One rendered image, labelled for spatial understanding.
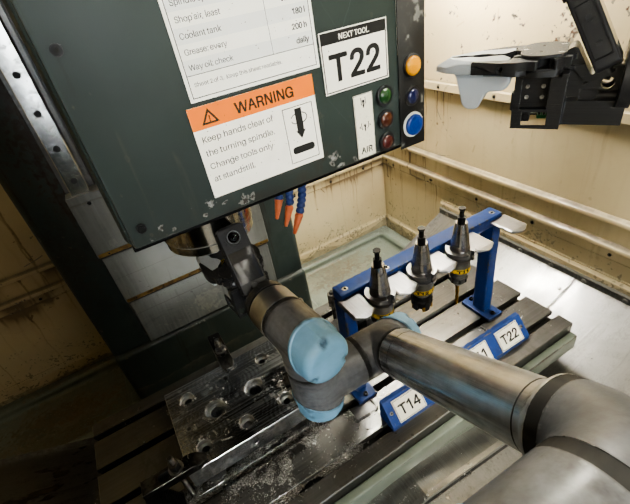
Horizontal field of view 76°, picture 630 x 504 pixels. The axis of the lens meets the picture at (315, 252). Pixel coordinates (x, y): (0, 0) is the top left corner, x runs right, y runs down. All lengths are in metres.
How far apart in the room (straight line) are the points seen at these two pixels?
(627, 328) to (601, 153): 0.49
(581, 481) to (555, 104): 0.39
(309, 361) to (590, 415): 0.29
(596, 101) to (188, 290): 1.12
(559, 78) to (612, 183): 0.82
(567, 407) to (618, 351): 1.02
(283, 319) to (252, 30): 0.35
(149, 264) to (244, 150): 0.80
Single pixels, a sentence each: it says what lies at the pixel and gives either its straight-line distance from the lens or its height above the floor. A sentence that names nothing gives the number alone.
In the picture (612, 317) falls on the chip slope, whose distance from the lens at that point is 1.45.
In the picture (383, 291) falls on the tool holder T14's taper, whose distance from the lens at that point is 0.80.
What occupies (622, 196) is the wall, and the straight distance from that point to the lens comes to 1.34.
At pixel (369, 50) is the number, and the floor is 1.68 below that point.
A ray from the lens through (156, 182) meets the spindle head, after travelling 0.48.
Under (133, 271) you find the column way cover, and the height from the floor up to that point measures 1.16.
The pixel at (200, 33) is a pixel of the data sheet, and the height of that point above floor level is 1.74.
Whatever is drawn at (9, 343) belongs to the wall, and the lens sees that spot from 1.84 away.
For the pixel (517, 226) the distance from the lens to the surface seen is 1.05.
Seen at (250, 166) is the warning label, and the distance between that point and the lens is 0.51.
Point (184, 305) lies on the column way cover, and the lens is 1.36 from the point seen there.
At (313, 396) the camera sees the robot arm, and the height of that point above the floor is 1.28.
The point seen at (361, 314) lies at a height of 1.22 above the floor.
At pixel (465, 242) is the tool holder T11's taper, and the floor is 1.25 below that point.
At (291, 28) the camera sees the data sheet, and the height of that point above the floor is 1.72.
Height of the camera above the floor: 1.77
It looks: 35 degrees down
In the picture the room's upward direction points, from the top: 11 degrees counter-clockwise
